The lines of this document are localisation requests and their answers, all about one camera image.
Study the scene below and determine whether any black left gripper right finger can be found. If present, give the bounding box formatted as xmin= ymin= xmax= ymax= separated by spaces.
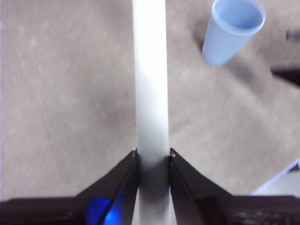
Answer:
xmin=169 ymin=148 xmax=300 ymax=225

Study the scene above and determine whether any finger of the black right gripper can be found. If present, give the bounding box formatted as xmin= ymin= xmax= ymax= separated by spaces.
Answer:
xmin=270 ymin=67 xmax=300 ymax=89
xmin=286 ymin=30 xmax=300 ymax=41

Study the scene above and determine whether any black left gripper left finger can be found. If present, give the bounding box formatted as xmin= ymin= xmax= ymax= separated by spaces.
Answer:
xmin=0 ymin=149 xmax=139 ymax=225

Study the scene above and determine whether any grey-handled sponge cup brush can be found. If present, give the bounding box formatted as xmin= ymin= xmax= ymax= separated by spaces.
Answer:
xmin=130 ymin=0 xmax=176 ymax=225

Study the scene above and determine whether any blue ribbed plastic cup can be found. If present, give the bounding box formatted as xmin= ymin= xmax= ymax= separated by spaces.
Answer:
xmin=201 ymin=0 xmax=267 ymax=67

